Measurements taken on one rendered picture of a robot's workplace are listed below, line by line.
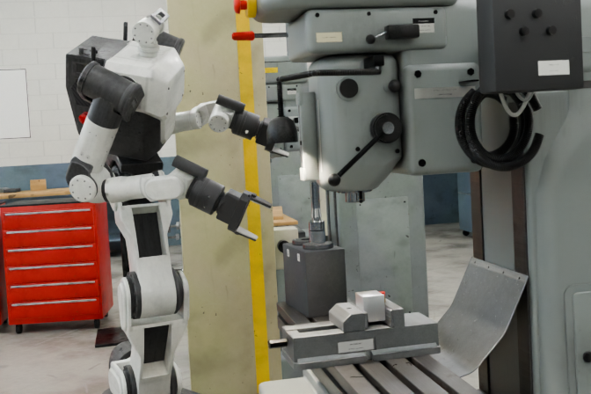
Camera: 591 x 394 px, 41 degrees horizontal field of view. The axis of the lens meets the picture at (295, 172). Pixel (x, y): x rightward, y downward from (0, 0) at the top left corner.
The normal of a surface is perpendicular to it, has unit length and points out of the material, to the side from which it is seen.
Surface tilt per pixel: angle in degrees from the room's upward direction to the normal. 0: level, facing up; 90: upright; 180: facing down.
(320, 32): 90
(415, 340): 90
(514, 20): 90
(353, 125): 90
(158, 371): 34
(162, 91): 110
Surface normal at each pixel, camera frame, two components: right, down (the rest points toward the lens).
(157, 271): 0.33, -0.45
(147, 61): 0.12, -0.89
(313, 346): 0.22, 0.04
